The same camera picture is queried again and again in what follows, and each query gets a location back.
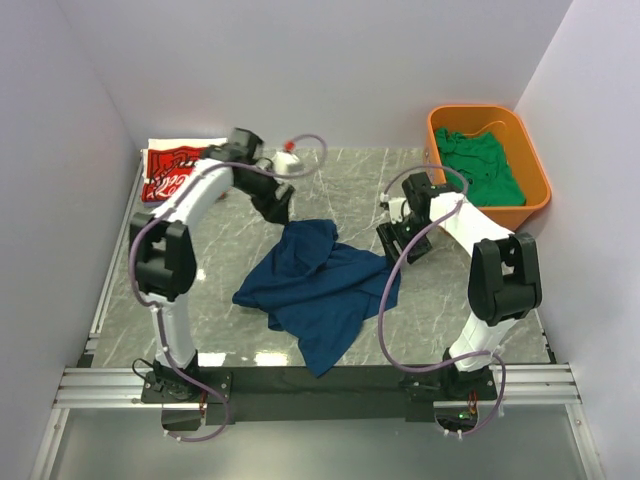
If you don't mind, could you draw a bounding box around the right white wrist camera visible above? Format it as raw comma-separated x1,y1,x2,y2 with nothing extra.
379,193,411,224

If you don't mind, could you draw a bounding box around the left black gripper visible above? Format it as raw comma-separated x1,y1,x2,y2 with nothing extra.
236,163,296,227

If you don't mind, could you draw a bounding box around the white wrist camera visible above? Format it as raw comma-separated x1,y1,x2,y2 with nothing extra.
379,193,411,224
271,140,304,176

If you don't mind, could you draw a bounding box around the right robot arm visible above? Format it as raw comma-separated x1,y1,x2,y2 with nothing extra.
377,172,542,399

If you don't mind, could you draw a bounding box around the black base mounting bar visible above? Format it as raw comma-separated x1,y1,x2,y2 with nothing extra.
140,365,504,431

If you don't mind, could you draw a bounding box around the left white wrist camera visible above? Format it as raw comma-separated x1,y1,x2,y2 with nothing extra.
271,140,304,176

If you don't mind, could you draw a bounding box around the dark blue t-shirt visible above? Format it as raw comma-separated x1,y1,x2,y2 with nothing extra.
232,219,392,378

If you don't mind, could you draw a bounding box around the folded red coca-cola t-shirt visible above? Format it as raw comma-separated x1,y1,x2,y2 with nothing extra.
141,145,205,205

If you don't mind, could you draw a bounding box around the green t-shirt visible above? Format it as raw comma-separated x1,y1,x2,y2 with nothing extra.
434,128,526,207

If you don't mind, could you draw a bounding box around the orange plastic bin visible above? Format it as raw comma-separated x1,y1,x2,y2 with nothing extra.
426,104,551,231

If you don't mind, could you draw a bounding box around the aluminium extrusion rail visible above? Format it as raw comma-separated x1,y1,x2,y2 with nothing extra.
27,149,607,480

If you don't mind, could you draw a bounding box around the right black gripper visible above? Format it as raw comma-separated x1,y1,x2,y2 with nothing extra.
377,216,436,273

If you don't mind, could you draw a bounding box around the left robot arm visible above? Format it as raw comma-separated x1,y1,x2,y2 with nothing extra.
128,128,303,402

